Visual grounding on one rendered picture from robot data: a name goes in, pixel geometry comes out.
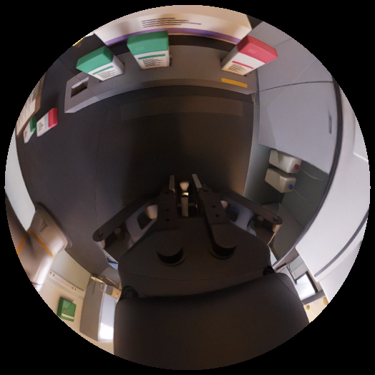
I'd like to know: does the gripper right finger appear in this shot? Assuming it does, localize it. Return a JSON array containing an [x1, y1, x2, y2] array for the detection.
[[191, 174, 284, 258]]

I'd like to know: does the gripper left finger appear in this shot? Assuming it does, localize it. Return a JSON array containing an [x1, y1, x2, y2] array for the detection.
[[92, 175, 180, 244]]

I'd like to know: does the white slide mailer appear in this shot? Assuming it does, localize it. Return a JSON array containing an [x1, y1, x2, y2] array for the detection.
[[176, 180, 192, 218]]

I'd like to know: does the small red-capped white mailer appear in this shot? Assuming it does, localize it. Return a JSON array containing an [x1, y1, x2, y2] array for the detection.
[[36, 107, 59, 137]]

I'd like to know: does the small green-capped white mailer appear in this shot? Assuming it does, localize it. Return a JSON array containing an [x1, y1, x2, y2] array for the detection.
[[23, 115, 37, 144]]

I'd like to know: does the white canister blue cap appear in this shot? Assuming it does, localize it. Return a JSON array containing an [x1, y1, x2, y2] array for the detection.
[[264, 167, 297, 194]]

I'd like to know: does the white canister red cap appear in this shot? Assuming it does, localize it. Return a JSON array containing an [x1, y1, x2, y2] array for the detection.
[[268, 148, 303, 175]]

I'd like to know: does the white socket trunking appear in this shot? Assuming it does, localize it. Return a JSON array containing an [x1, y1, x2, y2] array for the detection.
[[46, 270, 89, 294]]

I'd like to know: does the white bench drawer unit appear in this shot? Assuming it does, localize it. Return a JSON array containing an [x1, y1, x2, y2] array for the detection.
[[254, 21, 342, 148]]

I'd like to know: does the white purple tissue box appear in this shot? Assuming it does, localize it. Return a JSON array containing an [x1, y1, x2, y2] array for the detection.
[[92, 11, 255, 47]]

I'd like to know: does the green wall box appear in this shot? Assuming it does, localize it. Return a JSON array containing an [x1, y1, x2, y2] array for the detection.
[[57, 296, 78, 322]]

